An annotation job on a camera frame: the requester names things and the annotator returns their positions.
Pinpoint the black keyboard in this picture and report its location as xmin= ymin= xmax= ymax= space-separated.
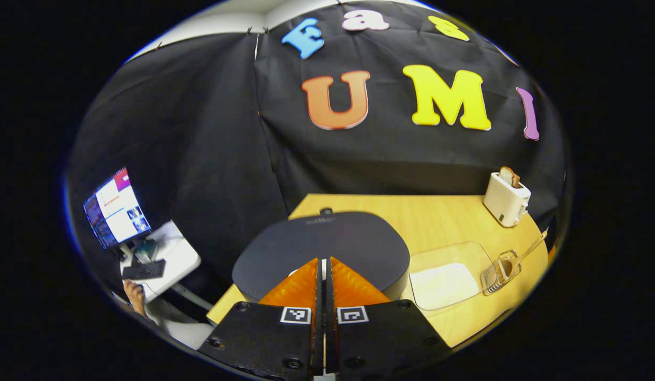
xmin=122 ymin=259 xmax=166 ymax=280

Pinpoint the black silver rice cooker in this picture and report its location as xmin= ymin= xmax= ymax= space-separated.
xmin=232 ymin=208 xmax=411 ymax=302

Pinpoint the black backdrop cloth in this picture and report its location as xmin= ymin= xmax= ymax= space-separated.
xmin=68 ymin=0 xmax=566 ymax=297

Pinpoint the wooden spoon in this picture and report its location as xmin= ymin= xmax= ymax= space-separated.
xmin=499 ymin=230 xmax=549 ymax=276

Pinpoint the computer monitor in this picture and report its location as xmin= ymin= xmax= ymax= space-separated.
xmin=83 ymin=168 xmax=152 ymax=249

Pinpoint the teal box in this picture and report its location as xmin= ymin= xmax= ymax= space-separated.
xmin=134 ymin=239 xmax=159 ymax=262

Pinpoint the white desk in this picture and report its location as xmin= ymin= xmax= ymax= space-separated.
xmin=119 ymin=220 xmax=201 ymax=303

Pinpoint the white toaster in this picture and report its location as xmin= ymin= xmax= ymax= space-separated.
xmin=483 ymin=172 xmax=531 ymax=228

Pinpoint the clear chopstick holder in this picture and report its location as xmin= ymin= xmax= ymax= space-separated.
xmin=481 ymin=250 xmax=522 ymax=295

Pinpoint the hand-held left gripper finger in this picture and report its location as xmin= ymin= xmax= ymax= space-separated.
xmin=325 ymin=257 xmax=450 ymax=379
xmin=198 ymin=258 xmax=324 ymax=379

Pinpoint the clear plastic box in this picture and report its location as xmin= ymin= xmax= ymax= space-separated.
xmin=410 ymin=242 xmax=498 ymax=311

